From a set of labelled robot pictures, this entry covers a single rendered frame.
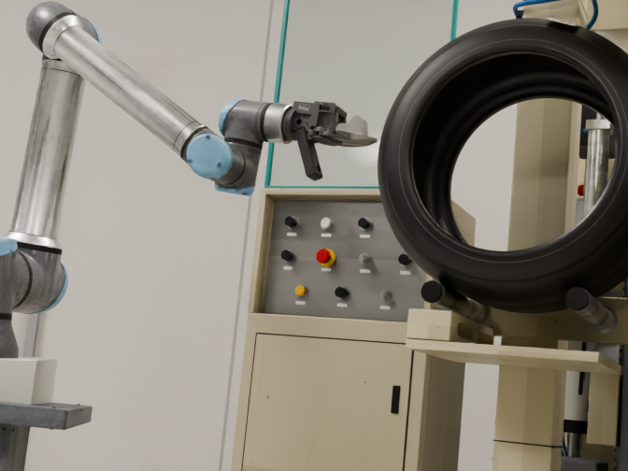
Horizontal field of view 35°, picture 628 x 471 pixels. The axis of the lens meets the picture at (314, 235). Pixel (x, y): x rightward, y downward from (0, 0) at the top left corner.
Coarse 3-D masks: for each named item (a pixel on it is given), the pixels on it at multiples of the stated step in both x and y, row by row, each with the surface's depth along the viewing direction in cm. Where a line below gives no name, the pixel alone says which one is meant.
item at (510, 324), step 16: (608, 304) 217; (624, 304) 215; (496, 320) 226; (512, 320) 224; (528, 320) 223; (544, 320) 222; (560, 320) 220; (576, 320) 219; (624, 320) 215; (512, 336) 225; (528, 336) 222; (544, 336) 221; (560, 336) 219; (576, 336) 218; (592, 336) 217; (608, 336) 215; (624, 336) 214
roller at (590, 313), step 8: (576, 288) 186; (568, 296) 186; (576, 296) 186; (584, 296) 185; (592, 296) 191; (568, 304) 186; (576, 304) 185; (584, 304) 185; (592, 304) 189; (600, 304) 199; (576, 312) 190; (584, 312) 189; (592, 312) 192; (600, 312) 198; (608, 312) 210; (592, 320) 199; (600, 320) 203; (608, 320) 210; (600, 328) 214
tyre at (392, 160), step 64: (448, 64) 202; (512, 64) 222; (576, 64) 191; (384, 128) 208; (448, 128) 228; (384, 192) 205; (448, 192) 226; (448, 256) 194; (512, 256) 189; (576, 256) 185
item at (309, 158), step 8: (304, 128) 223; (296, 136) 223; (304, 136) 223; (304, 144) 222; (312, 144) 225; (304, 152) 222; (312, 152) 223; (304, 160) 222; (312, 160) 221; (312, 168) 220; (320, 168) 222; (312, 176) 221; (320, 176) 223
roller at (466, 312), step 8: (432, 280) 198; (424, 288) 198; (432, 288) 197; (440, 288) 197; (448, 288) 202; (424, 296) 197; (432, 296) 197; (440, 296) 196; (448, 296) 200; (456, 296) 205; (464, 296) 213; (432, 304) 199; (440, 304) 199; (448, 304) 202; (456, 304) 206; (464, 304) 211; (472, 304) 217; (480, 304) 227; (456, 312) 211; (464, 312) 214; (472, 312) 218; (480, 312) 224; (472, 320) 224; (480, 320) 227
